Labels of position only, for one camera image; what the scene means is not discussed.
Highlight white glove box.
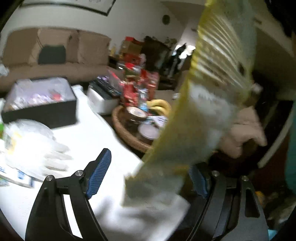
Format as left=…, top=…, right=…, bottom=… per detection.
left=0, top=164, right=34, bottom=188

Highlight right hand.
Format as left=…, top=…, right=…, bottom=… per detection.
left=218, top=106, right=267, bottom=159

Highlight wicker basket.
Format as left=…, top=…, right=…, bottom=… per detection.
left=111, top=105, right=167, bottom=153

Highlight yellow snack packet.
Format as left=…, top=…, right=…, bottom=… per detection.
left=122, top=1, right=256, bottom=207

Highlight black cushion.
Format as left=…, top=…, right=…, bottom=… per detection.
left=38, top=45, right=66, bottom=65

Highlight brown sofa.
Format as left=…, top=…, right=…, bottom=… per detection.
left=1, top=27, right=111, bottom=92

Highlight bananas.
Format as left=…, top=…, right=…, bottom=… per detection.
left=147, top=99, right=171, bottom=116

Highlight white appliance with remote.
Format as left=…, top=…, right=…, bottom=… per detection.
left=87, top=78, right=120, bottom=115

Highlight black storage box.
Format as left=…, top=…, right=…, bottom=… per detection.
left=1, top=77, right=77, bottom=128

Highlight white plastic bag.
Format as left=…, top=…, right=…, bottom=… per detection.
left=1, top=120, right=72, bottom=180

